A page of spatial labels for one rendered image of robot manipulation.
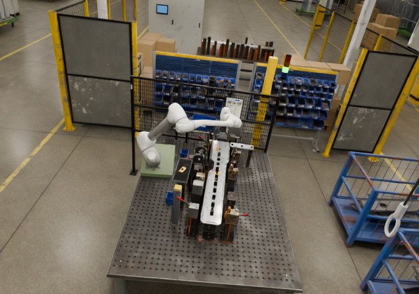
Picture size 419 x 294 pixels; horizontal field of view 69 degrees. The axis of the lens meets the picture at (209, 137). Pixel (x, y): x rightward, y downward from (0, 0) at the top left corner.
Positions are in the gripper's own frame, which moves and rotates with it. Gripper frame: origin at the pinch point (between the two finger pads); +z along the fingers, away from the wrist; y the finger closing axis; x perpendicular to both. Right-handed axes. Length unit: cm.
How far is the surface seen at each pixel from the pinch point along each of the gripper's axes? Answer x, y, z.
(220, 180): -58, 5, 13
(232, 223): -109, 20, 19
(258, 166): 20, 53, 44
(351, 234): -28, 176, 91
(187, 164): -60, -31, -3
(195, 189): -83, -18, 8
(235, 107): 54, 13, -18
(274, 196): -35, 69, 43
